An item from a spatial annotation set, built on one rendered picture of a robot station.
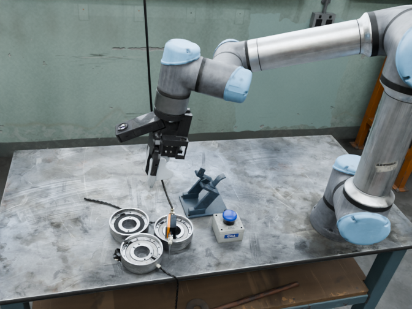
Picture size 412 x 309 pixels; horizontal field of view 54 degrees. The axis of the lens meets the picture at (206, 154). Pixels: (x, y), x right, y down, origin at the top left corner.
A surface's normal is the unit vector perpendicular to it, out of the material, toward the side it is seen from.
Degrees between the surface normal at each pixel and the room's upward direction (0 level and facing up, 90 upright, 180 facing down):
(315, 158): 0
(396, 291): 0
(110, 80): 90
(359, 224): 98
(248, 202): 0
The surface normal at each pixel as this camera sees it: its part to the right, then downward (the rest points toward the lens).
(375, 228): -0.15, 0.66
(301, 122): 0.24, 0.57
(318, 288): 0.10, -0.82
